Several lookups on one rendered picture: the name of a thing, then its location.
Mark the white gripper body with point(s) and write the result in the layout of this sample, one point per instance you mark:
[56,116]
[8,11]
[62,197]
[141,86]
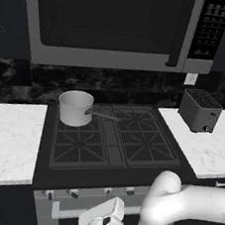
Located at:
[104,208]

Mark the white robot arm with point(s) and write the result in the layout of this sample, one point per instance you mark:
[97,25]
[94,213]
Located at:
[186,203]

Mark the silver stove knob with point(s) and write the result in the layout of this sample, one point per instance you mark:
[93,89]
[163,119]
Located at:
[108,191]
[74,193]
[49,195]
[130,190]

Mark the black gas stove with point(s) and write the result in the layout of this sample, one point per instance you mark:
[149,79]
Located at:
[114,141]

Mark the dark base cupboard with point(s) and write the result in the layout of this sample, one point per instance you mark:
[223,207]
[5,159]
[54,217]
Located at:
[3,206]

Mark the dark drawer front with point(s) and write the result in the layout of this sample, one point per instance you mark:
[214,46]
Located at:
[205,183]

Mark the dark grey toaster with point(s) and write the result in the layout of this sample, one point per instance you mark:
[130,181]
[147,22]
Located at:
[199,112]

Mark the stainless steel microwave oven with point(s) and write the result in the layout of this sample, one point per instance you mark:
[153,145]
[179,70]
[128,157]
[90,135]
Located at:
[109,21]

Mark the white wall outlet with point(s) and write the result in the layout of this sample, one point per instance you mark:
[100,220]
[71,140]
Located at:
[191,78]

